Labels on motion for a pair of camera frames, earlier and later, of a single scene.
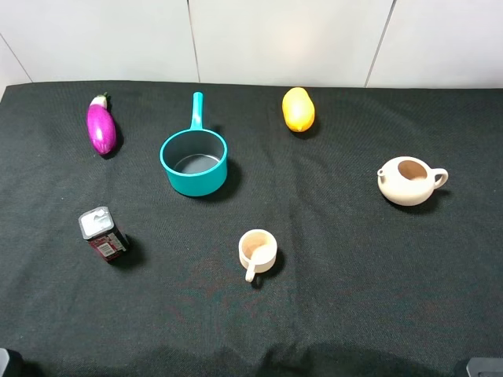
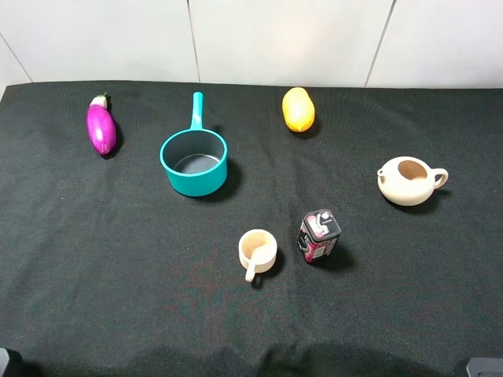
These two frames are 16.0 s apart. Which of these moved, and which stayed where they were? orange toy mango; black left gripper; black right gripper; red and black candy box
Moved: red and black candy box
Stayed: orange toy mango; black left gripper; black right gripper
